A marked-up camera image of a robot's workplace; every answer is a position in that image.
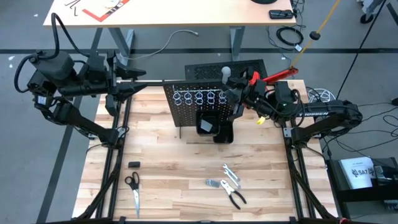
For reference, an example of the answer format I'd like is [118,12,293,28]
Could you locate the black metal peg board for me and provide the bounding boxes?
[162,77,246,128]

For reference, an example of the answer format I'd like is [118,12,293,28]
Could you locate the large black plastic bin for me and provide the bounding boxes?
[195,109,222,137]

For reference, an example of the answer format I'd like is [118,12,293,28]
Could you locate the white cable coil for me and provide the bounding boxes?
[306,86,337,103]

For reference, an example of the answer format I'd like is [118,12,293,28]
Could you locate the red and white paper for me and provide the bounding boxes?
[81,0,131,23]

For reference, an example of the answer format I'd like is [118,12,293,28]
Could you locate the black aluminium table frame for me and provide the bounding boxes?
[71,79,343,224]

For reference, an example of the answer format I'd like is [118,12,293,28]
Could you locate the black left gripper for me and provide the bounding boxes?
[104,51,149,116]

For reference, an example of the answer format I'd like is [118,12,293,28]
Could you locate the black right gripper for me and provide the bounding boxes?
[223,74,268,123]

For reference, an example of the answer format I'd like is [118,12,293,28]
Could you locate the black perforated metal panel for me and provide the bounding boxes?
[184,58,269,80]

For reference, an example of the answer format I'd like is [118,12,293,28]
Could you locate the small black plastic bin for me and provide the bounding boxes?
[213,119,234,144]

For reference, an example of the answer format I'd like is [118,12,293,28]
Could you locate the thin black slanted pole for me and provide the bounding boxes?
[336,0,389,101]

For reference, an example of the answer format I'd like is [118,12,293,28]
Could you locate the scissors with black handles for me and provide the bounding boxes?
[124,171,141,219]

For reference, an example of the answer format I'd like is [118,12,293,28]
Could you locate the black storage cart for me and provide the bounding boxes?
[325,157,398,215]

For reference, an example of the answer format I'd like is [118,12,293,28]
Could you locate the pliers with black handles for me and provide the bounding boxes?
[220,179,248,211]

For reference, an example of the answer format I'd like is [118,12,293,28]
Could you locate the thin black cable coil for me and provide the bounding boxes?
[275,26,305,47]

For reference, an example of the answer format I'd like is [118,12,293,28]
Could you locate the red desk lamp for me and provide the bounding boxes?
[247,67,299,86]

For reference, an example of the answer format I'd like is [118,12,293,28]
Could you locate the yellow cord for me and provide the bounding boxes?
[289,0,342,68]

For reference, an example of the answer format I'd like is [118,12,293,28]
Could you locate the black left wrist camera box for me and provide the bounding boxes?
[85,51,108,83]

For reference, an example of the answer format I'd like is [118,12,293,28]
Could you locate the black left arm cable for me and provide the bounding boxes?
[14,12,91,94]

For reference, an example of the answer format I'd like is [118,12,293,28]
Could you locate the white labelled box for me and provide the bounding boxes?
[338,156,376,190]

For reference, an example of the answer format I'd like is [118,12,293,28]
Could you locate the grey office chair base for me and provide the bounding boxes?
[357,0,388,25]

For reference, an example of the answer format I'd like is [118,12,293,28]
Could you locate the grey loose cable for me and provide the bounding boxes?
[119,29,200,62]

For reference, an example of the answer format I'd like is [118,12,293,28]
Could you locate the flat black device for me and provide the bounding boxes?
[268,9,295,21]

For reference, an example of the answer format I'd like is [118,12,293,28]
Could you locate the light wooden desk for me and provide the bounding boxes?
[42,0,298,80]

